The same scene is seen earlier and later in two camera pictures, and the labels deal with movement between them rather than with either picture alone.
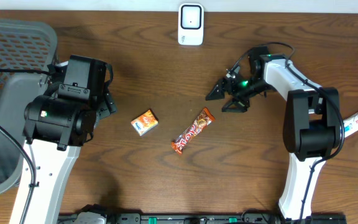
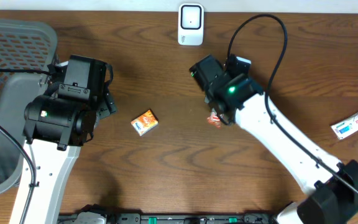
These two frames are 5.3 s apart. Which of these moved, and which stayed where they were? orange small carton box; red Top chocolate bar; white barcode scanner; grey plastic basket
Moved: red Top chocolate bar
Stayed: white barcode scanner; orange small carton box; grey plastic basket
